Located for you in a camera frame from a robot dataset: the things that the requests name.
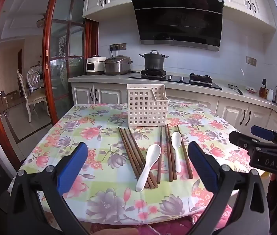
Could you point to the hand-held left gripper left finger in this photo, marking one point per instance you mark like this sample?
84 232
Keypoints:
73 166

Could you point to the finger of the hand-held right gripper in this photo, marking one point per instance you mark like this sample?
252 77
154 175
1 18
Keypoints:
243 140
263 132

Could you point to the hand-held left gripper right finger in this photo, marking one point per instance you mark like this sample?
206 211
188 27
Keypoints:
202 166

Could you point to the small white ceramic spoon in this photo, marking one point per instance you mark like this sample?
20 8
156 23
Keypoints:
177 142

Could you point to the large white ceramic spoon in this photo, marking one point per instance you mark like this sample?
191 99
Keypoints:
149 162

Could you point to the white perforated plastic basket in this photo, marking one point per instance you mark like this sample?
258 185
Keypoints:
147 105

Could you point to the person's left hand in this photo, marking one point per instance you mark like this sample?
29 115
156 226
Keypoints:
114 232

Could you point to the white lower kitchen cabinets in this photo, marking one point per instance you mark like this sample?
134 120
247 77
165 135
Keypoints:
231 112

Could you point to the small white bottle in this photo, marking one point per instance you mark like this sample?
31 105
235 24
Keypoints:
270 96

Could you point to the floral tablecloth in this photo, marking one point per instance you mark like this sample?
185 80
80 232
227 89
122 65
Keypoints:
99 139

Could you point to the kitchen knife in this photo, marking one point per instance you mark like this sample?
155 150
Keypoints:
236 89

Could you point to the white ornate dining chair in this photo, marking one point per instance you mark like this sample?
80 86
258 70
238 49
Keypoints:
34 100
33 79

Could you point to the black glass gas cooktop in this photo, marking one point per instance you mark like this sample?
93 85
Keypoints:
177 78

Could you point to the cardboard boxes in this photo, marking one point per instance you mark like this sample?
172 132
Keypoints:
7 99

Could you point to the white countertop appliance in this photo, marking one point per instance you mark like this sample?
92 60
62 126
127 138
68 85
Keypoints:
94 66

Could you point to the silver rice cooker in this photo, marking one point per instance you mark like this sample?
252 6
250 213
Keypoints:
117 66

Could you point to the red wooden sliding glass door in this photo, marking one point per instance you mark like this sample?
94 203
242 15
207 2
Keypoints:
46 58

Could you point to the dark lidded cooking pot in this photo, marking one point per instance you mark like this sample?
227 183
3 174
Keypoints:
154 61

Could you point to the black range hood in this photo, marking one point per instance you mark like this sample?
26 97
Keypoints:
177 22

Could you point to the gold single wall outlet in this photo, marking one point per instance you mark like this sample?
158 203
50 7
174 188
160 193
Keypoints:
251 60

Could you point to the gold double wall outlet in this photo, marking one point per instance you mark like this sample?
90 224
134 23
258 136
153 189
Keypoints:
118 46

